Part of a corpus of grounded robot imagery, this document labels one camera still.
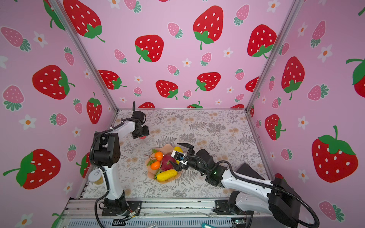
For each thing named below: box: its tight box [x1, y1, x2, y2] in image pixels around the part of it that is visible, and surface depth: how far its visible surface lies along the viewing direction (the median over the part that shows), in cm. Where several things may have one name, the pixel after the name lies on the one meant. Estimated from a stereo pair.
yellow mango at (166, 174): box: [156, 169, 178, 182], surface depth 80 cm
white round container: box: [87, 168, 105, 186], surface depth 81 cm
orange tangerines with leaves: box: [144, 148, 164, 171], surface depth 87 cm
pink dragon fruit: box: [160, 152, 177, 172], surface depth 85 cm
